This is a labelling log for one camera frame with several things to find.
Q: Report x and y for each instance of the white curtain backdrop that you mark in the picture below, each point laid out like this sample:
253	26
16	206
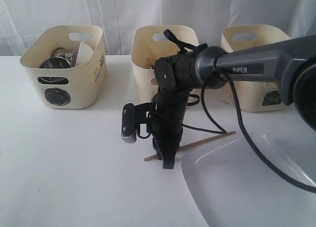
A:
23	21

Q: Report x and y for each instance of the stainless steel bowl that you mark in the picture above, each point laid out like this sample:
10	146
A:
54	80

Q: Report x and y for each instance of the wooden chopstick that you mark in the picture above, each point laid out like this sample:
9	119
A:
204	141

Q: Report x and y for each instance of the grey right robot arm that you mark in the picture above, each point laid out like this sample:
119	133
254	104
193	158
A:
195	67

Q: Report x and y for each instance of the cream bin with square mark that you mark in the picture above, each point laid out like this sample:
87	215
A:
251	98

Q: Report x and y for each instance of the white ceramic bowl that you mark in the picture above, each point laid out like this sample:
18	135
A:
84	54

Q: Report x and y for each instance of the white rectangular plate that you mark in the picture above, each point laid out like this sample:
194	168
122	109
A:
232	187

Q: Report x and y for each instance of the cream bin with circle mark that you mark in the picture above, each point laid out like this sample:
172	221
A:
84	81

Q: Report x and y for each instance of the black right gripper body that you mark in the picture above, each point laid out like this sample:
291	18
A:
167	114

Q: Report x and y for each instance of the cream bin with triangle mark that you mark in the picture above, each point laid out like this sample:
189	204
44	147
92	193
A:
149	45

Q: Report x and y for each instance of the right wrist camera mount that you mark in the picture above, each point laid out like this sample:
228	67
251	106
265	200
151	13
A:
132	118

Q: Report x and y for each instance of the steel mug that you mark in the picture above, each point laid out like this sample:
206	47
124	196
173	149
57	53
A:
69	55
55	63

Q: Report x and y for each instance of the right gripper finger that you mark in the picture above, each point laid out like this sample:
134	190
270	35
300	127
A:
168	158

